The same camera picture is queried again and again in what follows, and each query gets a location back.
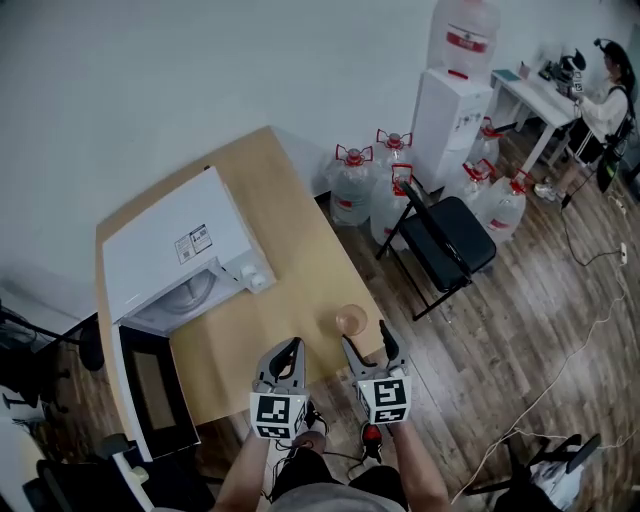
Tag white microwave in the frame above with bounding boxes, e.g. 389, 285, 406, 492
102, 166, 277, 462

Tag white floor cable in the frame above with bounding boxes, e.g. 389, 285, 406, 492
449, 239, 640, 506

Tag person's black shorts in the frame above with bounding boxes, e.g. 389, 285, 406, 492
272, 446, 409, 511

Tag person's left shoe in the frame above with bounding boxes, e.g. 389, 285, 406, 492
303, 399, 329, 435

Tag person's grey shirt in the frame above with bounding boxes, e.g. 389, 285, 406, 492
269, 482, 407, 512

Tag person's right forearm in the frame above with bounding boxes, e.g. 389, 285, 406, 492
392, 420, 454, 512

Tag large water jug red label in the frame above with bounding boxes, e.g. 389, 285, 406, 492
427, 0, 502, 81

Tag person's left leg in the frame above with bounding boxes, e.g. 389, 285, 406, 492
294, 432, 327, 452

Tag white water dispenser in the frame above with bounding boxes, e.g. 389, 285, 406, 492
410, 68, 495, 194

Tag white table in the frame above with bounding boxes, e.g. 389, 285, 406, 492
489, 68, 582, 175

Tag person's shoe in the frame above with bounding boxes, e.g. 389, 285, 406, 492
303, 399, 329, 435
360, 422, 385, 464

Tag dark bag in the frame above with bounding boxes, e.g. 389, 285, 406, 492
597, 144, 621, 195

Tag person's right shoe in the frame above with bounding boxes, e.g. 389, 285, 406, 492
360, 422, 385, 464

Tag white bag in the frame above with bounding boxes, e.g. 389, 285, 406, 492
529, 459, 584, 509

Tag person's left forearm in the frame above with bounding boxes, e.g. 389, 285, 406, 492
212, 430, 271, 512

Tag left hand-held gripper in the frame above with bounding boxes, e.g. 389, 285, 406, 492
249, 337, 311, 442

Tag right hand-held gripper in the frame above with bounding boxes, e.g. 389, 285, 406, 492
341, 319, 413, 426

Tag group of clear water bottles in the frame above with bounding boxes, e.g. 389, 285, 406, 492
324, 117, 534, 252

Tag black folding chair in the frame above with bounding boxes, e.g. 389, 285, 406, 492
375, 180, 498, 322

